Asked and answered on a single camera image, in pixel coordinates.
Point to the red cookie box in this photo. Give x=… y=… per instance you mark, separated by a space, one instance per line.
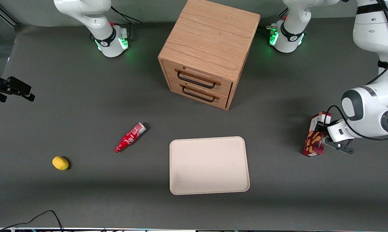
x=313 y=145

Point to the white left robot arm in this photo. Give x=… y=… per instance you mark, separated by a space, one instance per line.
x=371 y=29

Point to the beige rectangular tray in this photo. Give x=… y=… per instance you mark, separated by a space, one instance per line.
x=209 y=166

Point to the yellow lemon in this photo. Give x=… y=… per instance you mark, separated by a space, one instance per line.
x=60 y=163

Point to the red cola bottle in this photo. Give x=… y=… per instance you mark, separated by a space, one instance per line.
x=129 y=138

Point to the wooden drawer cabinet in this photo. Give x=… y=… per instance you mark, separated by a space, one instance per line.
x=210 y=35

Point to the black metal rail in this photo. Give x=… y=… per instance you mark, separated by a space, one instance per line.
x=6 y=14

